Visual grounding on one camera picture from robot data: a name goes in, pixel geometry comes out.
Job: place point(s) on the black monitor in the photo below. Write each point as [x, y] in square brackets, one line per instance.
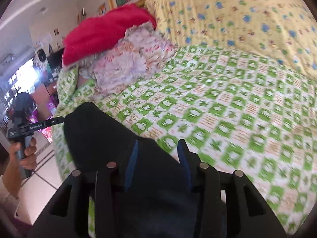
[55, 59]

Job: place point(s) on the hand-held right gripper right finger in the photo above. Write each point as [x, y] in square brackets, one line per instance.
[185, 163]

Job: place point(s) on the red cloth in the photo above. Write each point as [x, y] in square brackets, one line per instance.
[99, 34]

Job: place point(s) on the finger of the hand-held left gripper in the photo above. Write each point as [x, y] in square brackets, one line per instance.
[53, 122]

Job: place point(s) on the person's left hand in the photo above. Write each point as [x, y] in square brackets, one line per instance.
[29, 155]

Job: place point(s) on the person's left forearm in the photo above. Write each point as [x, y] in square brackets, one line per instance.
[10, 176]

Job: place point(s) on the green checkered bed sheet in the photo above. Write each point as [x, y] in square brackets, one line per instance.
[223, 109]

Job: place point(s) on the yellow floral blanket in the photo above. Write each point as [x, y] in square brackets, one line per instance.
[235, 17]

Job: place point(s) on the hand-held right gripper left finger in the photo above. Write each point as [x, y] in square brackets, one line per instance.
[131, 162]

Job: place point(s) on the pink floral crumpled cloth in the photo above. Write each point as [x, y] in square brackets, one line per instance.
[128, 59]

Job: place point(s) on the brown cabinet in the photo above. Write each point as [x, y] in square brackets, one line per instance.
[44, 99]

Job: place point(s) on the black pants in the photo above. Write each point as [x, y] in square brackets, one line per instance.
[104, 138]

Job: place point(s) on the green checkered pillow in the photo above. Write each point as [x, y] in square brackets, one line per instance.
[66, 84]

